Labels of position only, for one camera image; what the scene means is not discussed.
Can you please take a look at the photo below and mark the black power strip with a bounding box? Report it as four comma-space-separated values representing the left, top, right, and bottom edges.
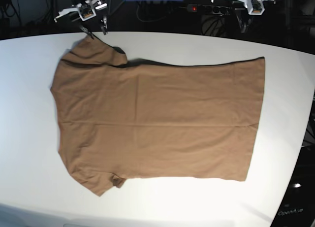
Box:
186, 4, 233, 16

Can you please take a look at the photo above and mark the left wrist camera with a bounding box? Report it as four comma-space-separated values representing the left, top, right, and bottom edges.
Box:
247, 0, 265, 15

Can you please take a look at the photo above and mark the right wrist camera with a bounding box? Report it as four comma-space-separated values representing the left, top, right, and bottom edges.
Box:
77, 4, 96, 21

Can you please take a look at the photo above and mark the brown T-shirt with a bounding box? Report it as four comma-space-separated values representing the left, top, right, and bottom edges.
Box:
50, 36, 265, 196

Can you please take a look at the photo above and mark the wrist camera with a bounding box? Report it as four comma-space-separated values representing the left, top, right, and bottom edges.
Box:
77, 4, 96, 21
247, 0, 265, 15

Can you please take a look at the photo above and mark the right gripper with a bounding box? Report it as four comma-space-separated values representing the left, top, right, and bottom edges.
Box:
54, 0, 108, 39

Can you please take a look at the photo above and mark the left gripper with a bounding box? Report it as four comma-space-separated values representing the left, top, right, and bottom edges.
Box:
211, 0, 276, 33

